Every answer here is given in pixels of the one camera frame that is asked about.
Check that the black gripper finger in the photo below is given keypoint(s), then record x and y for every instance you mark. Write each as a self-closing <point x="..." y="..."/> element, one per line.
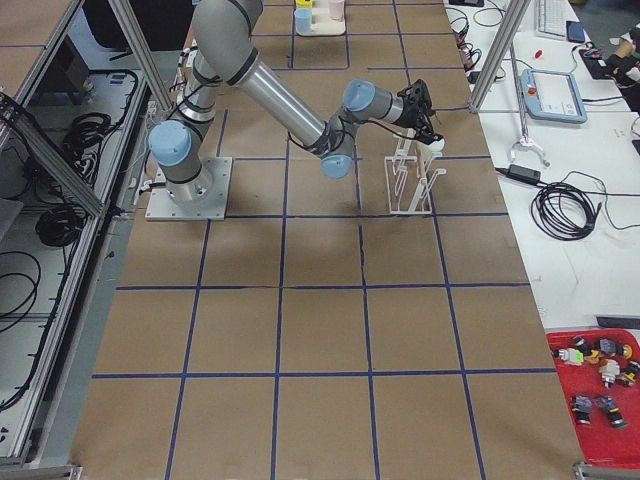
<point x="424" y="120"/>
<point x="426" y="135"/>

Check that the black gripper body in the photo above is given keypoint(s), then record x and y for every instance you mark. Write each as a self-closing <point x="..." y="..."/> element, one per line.
<point x="411" y="115"/>

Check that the white plastic cup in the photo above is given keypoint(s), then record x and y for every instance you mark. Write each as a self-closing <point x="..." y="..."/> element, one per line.
<point x="435" y="148"/>

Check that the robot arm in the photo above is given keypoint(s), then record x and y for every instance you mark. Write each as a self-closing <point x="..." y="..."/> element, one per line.
<point x="228" y="65"/>

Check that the pink plastic cup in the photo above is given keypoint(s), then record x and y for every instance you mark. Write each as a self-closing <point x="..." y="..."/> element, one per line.
<point x="336" y="10"/>

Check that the light blue plastic cup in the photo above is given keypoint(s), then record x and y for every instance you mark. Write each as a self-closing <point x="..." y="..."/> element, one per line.
<point x="303" y="20"/>

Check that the black power adapter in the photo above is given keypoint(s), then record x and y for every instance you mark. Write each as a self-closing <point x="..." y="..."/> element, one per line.
<point x="524" y="174"/>

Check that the metal reach grabber tool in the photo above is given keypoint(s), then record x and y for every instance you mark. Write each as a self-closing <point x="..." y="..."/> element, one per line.
<point x="525" y="142"/>

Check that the cream serving tray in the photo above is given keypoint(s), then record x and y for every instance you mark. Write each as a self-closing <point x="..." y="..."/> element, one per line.
<point x="322" y="24"/>

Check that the teach pendant tablet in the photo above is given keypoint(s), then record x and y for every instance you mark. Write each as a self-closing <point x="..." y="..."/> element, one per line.
<point x="552" y="96"/>

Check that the white keyboard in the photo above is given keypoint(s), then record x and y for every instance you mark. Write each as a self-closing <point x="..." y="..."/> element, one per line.
<point x="551" y="18"/>

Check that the seated person white shirt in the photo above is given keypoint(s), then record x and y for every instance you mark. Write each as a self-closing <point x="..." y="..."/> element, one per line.
<point x="623" y="65"/>

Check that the red parts tray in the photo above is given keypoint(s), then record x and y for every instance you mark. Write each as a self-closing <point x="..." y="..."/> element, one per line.
<point x="599" y="375"/>

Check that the white wire cup rack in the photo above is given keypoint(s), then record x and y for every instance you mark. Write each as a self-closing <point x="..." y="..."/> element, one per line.
<point x="410" y="177"/>

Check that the aluminium frame post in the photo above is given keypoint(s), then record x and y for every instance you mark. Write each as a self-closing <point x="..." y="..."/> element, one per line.
<point x="502" y="41"/>

